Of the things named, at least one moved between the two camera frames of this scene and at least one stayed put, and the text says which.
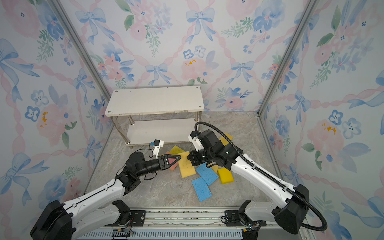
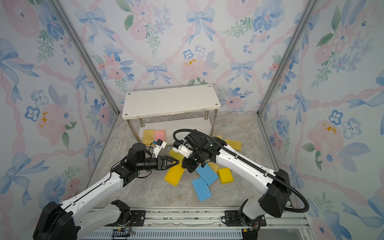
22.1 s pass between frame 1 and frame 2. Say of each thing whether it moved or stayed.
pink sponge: moved
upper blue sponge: stayed
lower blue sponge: stayed
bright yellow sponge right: stayed
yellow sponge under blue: stayed
